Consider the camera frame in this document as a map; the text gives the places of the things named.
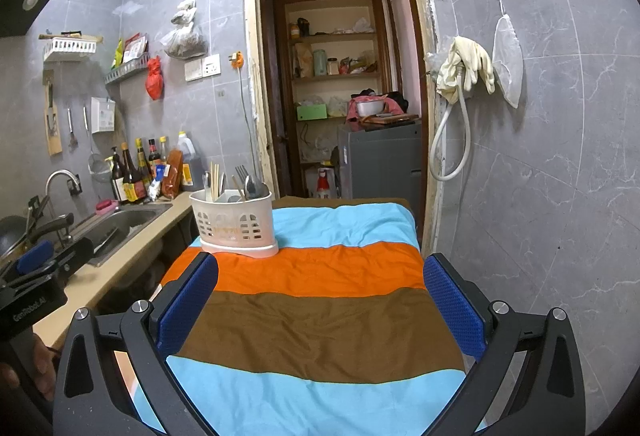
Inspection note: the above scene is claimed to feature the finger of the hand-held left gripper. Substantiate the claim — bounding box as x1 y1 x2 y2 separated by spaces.
30 238 94 284
0 241 55 287

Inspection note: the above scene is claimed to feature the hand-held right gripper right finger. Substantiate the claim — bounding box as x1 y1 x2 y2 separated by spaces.
422 252 587 436

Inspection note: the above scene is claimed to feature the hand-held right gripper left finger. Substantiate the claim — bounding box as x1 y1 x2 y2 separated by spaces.
52 252 220 436

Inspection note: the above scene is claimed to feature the white plastic utensil holder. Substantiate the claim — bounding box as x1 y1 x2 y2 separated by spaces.
189 188 279 259

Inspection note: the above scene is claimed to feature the person's left hand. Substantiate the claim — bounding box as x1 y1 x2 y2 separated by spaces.
0 336 60 401

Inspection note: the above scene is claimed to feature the beige kitchen counter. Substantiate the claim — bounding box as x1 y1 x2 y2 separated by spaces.
30 190 206 352

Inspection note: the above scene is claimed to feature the steel sink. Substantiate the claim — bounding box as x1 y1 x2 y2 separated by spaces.
82 206 173 267

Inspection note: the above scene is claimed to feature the steel faucet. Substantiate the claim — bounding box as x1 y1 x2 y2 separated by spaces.
45 169 82 197

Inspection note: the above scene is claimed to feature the dark pump bottle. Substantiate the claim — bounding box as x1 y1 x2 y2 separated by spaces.
111 146 126 203

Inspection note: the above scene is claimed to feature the hanging metal strainer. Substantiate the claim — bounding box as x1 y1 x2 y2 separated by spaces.
82 106 113 187

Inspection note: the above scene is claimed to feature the blue white packet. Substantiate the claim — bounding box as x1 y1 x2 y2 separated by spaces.
148 166 166 201

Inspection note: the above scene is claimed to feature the yellow cap sauce bottle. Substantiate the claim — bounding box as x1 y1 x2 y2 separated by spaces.
135 137 152 189

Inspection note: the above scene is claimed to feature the orange brown packet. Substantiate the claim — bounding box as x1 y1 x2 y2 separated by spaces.
161 150 183 199

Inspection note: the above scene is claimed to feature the hanging wooden cutting board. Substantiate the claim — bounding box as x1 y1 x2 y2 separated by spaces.
42 70 63 157

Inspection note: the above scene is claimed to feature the large dark liquid jug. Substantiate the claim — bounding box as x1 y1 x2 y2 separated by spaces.
175 131 206 191

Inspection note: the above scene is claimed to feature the striped blue orange brown cloth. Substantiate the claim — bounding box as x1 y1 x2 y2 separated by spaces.
127 197 488 436

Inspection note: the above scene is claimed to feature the grey cabinet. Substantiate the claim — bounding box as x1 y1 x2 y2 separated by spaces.
336 122 423 201

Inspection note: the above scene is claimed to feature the red white bag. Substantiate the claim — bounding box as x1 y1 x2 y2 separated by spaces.
315 167 338 200

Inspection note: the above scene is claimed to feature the red plastic bag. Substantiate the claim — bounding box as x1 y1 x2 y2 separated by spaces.
145 56 165 101

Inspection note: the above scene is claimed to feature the black cloth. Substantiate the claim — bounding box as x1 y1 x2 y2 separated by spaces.
352 88 409 114

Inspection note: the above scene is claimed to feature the red white packet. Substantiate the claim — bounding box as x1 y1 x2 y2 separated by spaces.
122 32 149 64

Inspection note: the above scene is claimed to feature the pink cloth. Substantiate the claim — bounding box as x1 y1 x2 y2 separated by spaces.
346 94 406 123

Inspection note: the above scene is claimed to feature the cream rubber glove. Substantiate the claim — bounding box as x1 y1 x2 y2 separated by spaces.
436 43 466 105
452 36 496 95

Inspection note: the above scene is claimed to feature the dark wooden door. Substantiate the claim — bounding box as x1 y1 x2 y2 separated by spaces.
257 0 293 197

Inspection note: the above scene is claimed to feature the clear bag with dark contents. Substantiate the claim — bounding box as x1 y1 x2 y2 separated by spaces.
162 23 208 60

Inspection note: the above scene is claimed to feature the white mesh bag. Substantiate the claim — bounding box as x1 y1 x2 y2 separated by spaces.
492 13 524 109

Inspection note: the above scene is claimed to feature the pile of snack packets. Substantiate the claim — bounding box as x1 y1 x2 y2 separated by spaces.
339 50 379 74

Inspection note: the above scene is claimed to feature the white hanging plastic bag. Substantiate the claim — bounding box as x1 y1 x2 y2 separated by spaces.
171 0 197 27

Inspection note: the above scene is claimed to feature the brown paper bag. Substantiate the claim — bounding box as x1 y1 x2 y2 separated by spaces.
293 42 313 79

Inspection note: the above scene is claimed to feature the wooden shelf unit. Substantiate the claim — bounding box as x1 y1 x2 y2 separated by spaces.
276 0 393 197

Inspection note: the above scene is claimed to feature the white crumpled bag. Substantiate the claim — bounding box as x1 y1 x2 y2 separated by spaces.
334 17 376 35

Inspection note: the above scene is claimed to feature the white wall box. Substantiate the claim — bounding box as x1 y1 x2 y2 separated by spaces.
90 96 117 134

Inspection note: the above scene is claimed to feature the white hose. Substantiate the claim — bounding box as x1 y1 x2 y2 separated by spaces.
429 63 472 181

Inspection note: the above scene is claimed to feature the metal wall rack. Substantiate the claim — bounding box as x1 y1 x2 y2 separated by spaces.
104 58 150 85

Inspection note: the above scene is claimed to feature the white basket wall shelf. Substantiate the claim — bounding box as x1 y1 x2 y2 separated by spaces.
40 36 103 62

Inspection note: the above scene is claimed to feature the grey power cable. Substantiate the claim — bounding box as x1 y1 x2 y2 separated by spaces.
239 68 261 151

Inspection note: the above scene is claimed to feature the white wall switch socket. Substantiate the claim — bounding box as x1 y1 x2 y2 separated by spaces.
184 56 222 82

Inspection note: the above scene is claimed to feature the worn door frame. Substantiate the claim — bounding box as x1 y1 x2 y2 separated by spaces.
242 0 446 257

